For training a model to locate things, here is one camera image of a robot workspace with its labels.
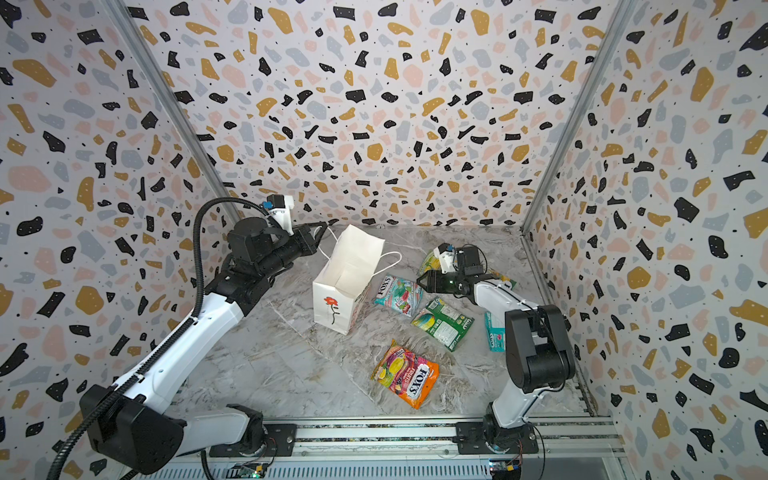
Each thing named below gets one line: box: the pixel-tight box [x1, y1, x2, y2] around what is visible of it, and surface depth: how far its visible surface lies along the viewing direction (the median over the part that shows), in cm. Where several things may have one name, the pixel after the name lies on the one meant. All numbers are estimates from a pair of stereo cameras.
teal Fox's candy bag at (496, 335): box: [484, 311, 506, 353], surface depth 92 cm
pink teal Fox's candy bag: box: [373, 275, 424, 317], surface depth 100 cm
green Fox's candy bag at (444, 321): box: [411, 297, 475, 352], surface depth 94 cm
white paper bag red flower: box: [312, 224, 403, 335], surface depth 82 cm
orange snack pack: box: [370, 340, 440, 410], surface depth 84 cm
